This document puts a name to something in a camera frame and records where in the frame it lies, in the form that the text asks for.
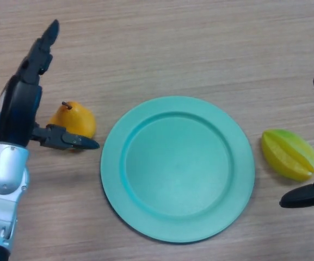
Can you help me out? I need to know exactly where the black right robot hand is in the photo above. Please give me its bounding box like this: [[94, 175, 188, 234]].
[[279, 39, 314, 209]]

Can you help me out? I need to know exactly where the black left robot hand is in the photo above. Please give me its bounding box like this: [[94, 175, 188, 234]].
[[0, 19, 101, 151]]

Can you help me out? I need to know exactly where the round teal plate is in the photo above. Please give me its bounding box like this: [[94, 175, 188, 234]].
[[100, 95, 255, 244]]

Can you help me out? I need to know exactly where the yellow orange pear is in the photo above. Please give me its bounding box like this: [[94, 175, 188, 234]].
[[47, 101, 97, 153]]

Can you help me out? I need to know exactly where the yellow green starfruit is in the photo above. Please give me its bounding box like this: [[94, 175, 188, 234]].
[[261, 129, 314, 182]]

